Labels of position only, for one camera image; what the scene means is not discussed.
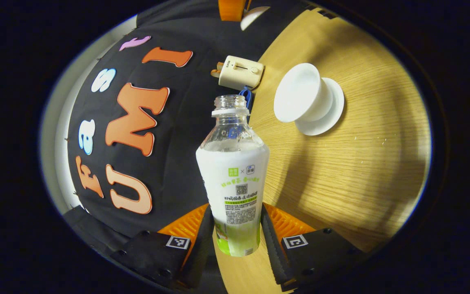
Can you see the clear water bottle white label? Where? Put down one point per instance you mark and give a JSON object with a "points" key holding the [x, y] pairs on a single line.
{"points": [[233, 179]]}

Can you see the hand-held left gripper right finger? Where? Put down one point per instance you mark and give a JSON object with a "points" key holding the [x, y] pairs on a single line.
{"points": [[273, 253]]}

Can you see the white saucer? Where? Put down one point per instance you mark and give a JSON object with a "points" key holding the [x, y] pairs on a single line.
{"points": [[335, 110]]}

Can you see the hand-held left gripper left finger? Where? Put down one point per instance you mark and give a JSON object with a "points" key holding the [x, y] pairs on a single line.
{"points": [[200, 261]]}

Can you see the brown toast slice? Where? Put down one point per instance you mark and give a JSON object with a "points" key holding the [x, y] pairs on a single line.
{"points": [[216, 73], [220, 65]]}

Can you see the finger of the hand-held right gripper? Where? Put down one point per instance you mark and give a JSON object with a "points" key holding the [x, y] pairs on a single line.
{"points": [[231, 10]]}

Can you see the black backdrop cloth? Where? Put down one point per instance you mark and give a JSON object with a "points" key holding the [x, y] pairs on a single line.
{"points": [[186, 122]]}

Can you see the cream toaster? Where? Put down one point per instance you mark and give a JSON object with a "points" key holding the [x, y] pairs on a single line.
{"points": [[241, 72]]}

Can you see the white teacup lid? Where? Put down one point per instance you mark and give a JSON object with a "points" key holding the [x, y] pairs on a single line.
{"points": [[253, 16]]}

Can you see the blue folded towel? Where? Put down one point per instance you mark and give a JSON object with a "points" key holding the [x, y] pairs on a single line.
{"points": [[246, 98]]}

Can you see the white teacup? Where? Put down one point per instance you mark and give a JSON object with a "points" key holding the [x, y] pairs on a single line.
{"points": [[300, 92]]}

